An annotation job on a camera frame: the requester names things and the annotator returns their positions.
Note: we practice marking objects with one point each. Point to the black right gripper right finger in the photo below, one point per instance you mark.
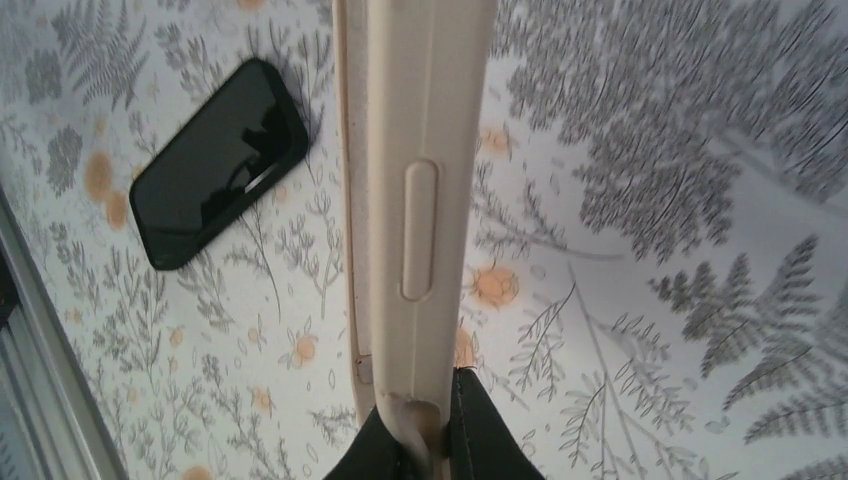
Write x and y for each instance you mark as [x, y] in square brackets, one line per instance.
[480, 443]

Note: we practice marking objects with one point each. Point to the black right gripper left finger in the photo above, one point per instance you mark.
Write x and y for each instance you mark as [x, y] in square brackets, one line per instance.
[374, 455]

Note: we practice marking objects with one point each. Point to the black phone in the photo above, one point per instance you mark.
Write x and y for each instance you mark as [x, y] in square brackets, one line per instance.
[243, 140]

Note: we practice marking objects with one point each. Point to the beige phone case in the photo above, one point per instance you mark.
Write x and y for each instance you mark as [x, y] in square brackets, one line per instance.
[409, 80]

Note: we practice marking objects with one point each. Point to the floral patterned table mat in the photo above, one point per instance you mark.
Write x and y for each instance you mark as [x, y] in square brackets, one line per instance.
[654, 284]

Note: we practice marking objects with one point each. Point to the front aluminium rail beam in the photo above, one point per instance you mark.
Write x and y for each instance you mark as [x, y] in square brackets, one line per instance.
[58, 424]

